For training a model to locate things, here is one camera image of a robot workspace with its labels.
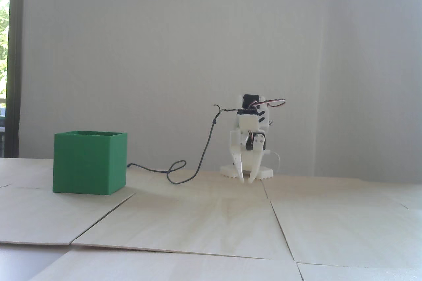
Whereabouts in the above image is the green box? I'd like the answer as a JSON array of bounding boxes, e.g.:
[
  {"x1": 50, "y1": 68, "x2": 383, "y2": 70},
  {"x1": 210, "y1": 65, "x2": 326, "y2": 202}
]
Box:
[{"x1": 53, "y1": 130, "x2": 128, "y2": 195}]

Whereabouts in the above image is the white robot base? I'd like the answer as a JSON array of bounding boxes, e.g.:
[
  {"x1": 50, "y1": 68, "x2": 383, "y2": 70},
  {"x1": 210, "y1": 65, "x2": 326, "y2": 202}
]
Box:
[{"x1": 220, "y1": 164, "x2": 274, "y2": 182}]

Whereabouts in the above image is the white cable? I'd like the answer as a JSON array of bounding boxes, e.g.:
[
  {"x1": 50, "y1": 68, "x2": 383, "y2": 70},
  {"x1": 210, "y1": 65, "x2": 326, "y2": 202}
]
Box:
[{"x1": 268, "y1": 151, "x2": 283, "y2": 175}]

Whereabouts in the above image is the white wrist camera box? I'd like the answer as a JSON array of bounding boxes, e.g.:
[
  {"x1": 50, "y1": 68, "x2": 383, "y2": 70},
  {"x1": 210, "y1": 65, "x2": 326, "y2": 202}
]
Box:
[{"x1": 238, "y1": 115, "x2": 261, "y2": 129}]

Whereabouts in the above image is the dark window frame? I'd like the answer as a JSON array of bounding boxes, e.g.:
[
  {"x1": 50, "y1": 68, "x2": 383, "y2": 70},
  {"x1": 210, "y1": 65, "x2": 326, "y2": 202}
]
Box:
[{"x1": 7, "y1": 0, "x2": 26, "y2": 158}]

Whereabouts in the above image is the thin black cable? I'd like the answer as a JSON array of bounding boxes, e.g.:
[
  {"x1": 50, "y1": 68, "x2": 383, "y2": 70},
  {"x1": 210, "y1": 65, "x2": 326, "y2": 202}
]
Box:
[{"x1": 127, "y1": 104, "x2": 244, "y2": 185}]

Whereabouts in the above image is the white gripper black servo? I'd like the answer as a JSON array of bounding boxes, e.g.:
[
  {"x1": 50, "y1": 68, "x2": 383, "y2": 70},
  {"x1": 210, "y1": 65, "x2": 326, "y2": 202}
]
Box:
[{"x1": 229, "y1": 128, "x2": 269, "y2": 184}]

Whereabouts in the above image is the red white black servo wire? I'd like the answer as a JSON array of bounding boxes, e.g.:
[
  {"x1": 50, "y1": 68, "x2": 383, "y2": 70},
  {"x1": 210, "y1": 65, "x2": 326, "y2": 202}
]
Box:
[{"x1": 251, "y1": 98, "x2": 286, "y2": 111}]

